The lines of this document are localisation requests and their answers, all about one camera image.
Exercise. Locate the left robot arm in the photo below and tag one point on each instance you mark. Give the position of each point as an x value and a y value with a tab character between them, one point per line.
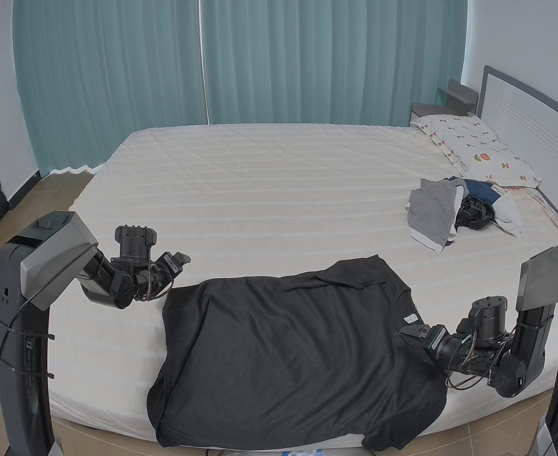
22	373

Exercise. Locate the blue-green curtain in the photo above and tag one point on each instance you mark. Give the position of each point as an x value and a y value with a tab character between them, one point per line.
112	64
331	41

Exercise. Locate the bed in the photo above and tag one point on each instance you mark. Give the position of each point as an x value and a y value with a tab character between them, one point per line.
260	197

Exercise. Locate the black T-shirt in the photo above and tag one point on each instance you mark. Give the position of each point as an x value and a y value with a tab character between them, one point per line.
283	349

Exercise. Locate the grey garment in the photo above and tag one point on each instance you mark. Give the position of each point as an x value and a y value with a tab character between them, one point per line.
431	209

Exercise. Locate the black shiny garment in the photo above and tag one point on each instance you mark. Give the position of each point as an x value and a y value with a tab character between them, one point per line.
476	214

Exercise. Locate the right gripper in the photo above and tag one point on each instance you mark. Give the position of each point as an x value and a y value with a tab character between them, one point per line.
450	349

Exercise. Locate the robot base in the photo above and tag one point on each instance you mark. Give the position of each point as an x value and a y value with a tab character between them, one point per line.
307	453

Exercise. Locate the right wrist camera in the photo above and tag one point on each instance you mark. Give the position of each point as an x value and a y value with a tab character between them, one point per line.
464	327

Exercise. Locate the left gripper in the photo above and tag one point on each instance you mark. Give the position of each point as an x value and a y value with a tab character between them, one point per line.
160	278

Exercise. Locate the white garment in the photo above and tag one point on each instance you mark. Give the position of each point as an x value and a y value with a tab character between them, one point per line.
509	214

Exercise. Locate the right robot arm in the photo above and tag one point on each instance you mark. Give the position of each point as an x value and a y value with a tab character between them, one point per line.
530	340

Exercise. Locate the dark blue garment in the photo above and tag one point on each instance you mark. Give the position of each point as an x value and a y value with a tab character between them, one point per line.
478	188

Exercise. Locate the grey bedside table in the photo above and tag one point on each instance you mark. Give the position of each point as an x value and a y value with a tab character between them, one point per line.
450	102

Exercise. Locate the white printed pillow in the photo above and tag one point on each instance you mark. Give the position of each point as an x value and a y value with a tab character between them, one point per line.
478	147

